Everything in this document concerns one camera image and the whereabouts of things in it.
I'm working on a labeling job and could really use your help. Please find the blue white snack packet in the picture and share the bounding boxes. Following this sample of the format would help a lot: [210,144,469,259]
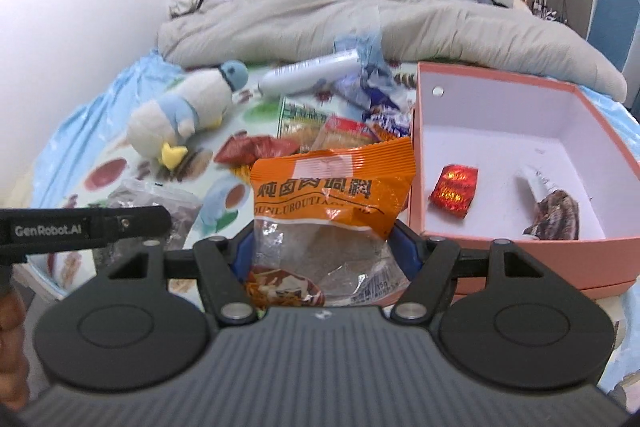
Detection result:
[362,104,413,142]

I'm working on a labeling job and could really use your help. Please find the group of small bottles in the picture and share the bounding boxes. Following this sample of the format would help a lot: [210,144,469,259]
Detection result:
[522,0,561,22]

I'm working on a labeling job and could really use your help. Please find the green label snack packet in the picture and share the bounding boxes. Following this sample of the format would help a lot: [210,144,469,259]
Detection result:
[276,96,341,142]

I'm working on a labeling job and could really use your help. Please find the dark red snack packet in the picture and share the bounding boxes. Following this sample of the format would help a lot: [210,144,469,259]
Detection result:
[214,134,301,168]

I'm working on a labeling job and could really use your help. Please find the white blue plush toy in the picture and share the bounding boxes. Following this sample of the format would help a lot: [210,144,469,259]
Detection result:
[125,60,249,170]

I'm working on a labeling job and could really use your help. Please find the person's left hand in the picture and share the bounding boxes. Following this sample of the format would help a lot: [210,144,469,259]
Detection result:
[0,289,27,385]

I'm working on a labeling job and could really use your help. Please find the fruit print mat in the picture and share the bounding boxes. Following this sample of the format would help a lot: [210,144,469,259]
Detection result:
[27,62,416,303]

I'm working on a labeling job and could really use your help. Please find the shiny red snack packet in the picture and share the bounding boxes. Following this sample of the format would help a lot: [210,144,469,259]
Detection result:
[428,163,479,219]

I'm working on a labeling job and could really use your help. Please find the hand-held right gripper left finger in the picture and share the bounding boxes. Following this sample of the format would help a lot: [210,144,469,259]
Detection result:
[102,226,258,323]

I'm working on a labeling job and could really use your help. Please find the pink cardboard box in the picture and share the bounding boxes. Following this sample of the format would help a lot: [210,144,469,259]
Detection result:
[407,61,640,298]

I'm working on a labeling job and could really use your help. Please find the crumpled dark blue wrappers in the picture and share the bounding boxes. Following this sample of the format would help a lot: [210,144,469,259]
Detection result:
[335,64,406,110]

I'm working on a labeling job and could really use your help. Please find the orange red snack packet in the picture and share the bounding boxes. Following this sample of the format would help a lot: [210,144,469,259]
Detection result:
[312,116,381,152]

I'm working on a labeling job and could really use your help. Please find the pale blue plastic bag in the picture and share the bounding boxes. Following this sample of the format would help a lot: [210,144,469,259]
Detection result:
[334,29,386,68]

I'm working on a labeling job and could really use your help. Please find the orange seasoning packet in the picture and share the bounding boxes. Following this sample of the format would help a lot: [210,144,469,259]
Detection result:
[247,137,418,308]

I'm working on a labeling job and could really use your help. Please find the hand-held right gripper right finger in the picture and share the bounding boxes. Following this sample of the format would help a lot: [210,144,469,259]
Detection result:
[390,226,548,323]

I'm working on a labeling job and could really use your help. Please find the grey duvet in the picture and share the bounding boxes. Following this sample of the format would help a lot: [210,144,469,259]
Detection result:
[156,0,628,102]

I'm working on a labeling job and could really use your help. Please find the clear packet of dark snack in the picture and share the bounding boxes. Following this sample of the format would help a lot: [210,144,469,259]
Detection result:
[105,179,203,258]

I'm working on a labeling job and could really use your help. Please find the white plastic bottle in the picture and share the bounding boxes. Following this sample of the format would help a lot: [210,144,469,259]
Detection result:
[257,48,361,96]

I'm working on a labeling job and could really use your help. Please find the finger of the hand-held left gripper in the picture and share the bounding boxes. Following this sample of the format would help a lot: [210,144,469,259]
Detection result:
[107,206,172,248]

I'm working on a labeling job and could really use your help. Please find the blue chair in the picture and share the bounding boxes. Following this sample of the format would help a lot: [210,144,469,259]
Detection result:
[586,0,640,72]

